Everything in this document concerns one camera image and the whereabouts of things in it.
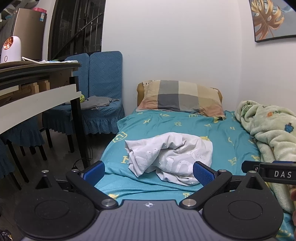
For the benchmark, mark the gold refrigerator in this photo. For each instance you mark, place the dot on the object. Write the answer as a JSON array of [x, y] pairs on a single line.
[[30, 34]]

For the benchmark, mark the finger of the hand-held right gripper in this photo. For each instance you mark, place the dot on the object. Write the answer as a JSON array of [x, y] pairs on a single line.
[[251, 166], [282, 162]]

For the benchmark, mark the teal patterned bed sheet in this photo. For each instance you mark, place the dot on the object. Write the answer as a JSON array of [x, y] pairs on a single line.
[[161, 125]]

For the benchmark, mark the person's right hand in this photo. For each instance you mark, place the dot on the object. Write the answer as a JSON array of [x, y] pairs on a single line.
[[294, 195]]

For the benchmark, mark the blue covered chair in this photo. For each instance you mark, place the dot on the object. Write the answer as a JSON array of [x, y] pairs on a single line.
[[25, 134], [83, 67], [106, 74], [4, 157]]

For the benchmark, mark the white printed garment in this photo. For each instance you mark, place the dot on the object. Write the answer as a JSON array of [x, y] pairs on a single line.
[[166, 153]]

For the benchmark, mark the grey cloth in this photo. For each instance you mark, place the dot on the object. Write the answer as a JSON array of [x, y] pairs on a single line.
[[97, 103]]

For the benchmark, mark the leaf wall picture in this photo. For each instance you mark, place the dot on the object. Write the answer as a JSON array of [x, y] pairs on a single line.
[[268, 18]]

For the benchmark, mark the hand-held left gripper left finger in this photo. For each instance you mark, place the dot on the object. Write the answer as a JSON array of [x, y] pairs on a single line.
[[93, 173]]

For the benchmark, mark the pink container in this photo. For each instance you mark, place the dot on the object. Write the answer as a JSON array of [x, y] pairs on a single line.
[[39, 9]]

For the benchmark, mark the white cloth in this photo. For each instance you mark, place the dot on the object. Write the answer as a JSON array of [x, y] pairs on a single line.
[[69, 61]]

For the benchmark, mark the wooden table with black legs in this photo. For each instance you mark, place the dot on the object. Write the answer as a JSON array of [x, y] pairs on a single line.
[[34, 99]]

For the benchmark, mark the black plastic bag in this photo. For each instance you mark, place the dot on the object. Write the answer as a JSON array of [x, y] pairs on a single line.
[[5, 236]]

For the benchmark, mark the yellow-green plush toy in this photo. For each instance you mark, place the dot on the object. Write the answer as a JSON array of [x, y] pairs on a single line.
[[81, 97]]

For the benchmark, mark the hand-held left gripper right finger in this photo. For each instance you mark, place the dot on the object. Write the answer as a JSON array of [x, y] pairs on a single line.
[[203, 173]]

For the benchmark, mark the plaid pillow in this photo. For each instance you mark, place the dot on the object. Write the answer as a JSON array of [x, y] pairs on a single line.
[[178, 97]]

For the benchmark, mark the dark window with grille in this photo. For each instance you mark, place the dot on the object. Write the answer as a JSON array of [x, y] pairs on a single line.
[[76, 27]]

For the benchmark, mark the white humidifier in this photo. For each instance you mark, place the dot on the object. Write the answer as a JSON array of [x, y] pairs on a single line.
[[10, 51]]

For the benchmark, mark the pale green fleece blanket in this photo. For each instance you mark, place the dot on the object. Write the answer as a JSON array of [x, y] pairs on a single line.
[[272, 129]]

